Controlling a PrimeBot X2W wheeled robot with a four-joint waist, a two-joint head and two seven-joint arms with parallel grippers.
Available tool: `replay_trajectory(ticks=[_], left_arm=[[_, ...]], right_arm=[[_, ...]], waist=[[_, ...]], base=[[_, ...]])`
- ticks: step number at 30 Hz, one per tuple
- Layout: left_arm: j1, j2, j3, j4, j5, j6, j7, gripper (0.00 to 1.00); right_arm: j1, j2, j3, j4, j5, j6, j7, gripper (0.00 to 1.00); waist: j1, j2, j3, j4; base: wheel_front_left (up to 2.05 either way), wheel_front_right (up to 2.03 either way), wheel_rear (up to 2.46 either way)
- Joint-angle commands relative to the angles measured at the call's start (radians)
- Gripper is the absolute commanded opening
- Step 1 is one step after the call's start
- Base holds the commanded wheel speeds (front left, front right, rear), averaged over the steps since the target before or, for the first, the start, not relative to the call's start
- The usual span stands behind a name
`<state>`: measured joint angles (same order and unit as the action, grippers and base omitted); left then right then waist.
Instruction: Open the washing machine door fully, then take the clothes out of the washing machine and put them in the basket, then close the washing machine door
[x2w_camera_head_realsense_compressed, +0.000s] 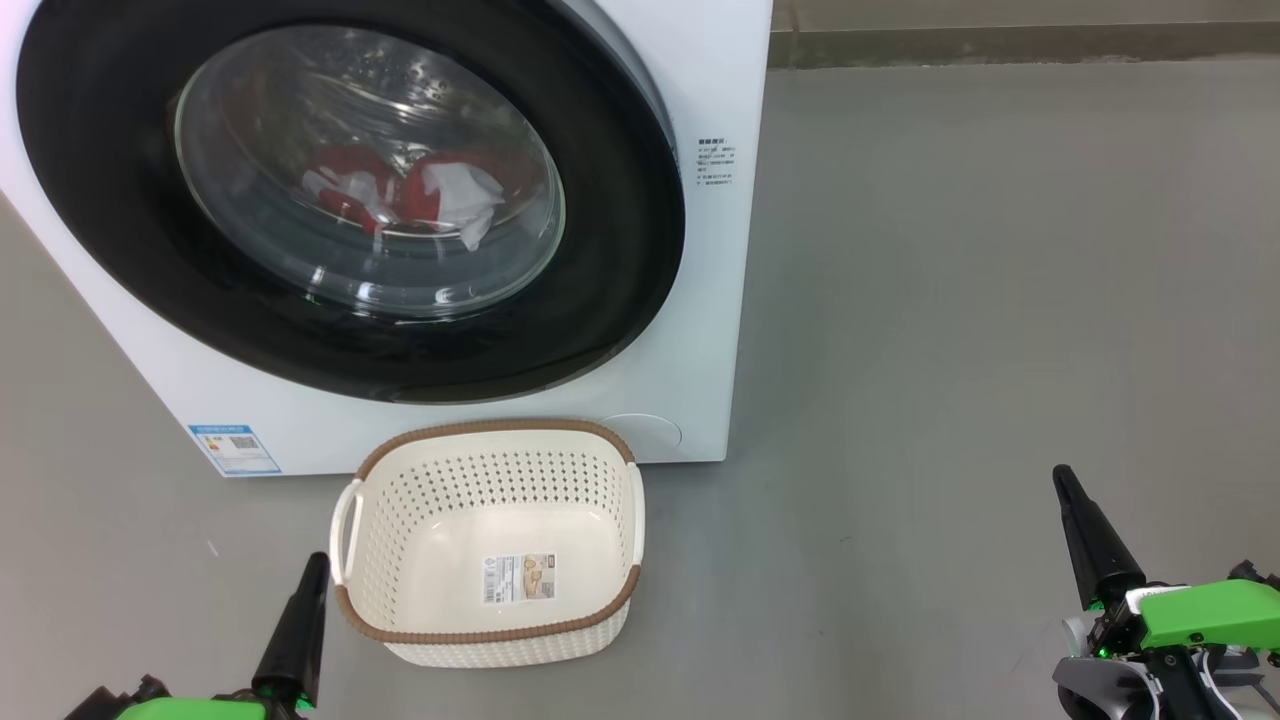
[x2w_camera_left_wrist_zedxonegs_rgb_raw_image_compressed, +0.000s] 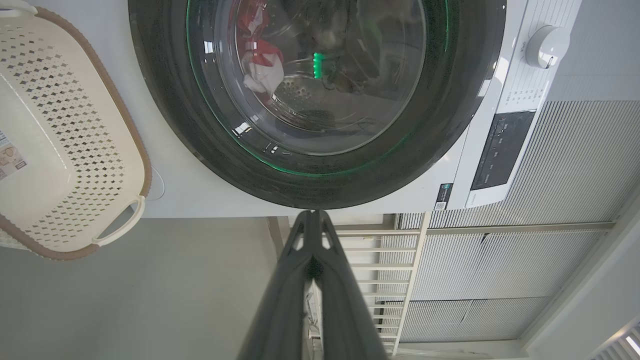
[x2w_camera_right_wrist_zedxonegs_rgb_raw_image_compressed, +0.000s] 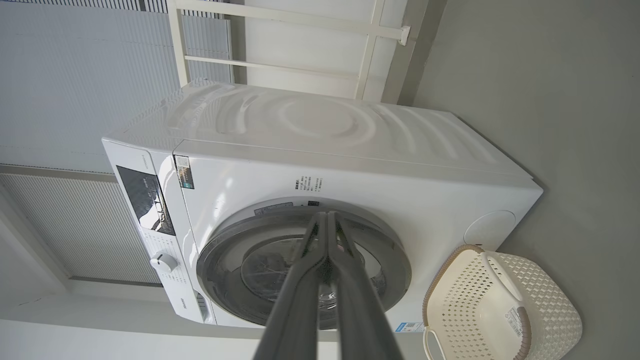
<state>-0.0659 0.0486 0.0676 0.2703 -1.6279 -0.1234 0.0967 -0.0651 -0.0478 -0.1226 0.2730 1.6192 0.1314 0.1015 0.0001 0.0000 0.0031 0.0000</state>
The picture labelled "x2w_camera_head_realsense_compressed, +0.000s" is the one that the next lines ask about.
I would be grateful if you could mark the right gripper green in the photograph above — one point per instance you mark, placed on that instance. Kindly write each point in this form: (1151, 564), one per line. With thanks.
(1210, 615)

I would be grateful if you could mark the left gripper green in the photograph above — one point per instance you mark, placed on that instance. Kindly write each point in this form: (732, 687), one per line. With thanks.
(190, 710)

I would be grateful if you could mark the red and white garment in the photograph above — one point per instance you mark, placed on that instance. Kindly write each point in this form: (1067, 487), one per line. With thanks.
(350, 175)

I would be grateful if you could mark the black round glass washer door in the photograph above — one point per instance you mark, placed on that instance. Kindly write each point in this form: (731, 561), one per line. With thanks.
(120, 200)

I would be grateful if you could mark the cream perforated laundry basket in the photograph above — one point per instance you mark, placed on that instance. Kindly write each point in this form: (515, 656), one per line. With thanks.
(500, 640)

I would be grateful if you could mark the printed product label sticker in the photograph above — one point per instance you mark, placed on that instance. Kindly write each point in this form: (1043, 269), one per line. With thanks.
(519, 578)

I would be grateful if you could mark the white front-load washing machine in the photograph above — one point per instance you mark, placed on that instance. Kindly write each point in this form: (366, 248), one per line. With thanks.
(560, 400)

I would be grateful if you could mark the printed text label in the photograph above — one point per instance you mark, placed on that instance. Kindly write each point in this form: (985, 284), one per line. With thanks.
(716, 163)

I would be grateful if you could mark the blue energy label sticker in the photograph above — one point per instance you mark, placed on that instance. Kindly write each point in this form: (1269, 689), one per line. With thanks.
(235, 450)

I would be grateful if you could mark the round drain filter cover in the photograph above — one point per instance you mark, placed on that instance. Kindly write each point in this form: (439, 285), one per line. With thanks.
(645, 438)

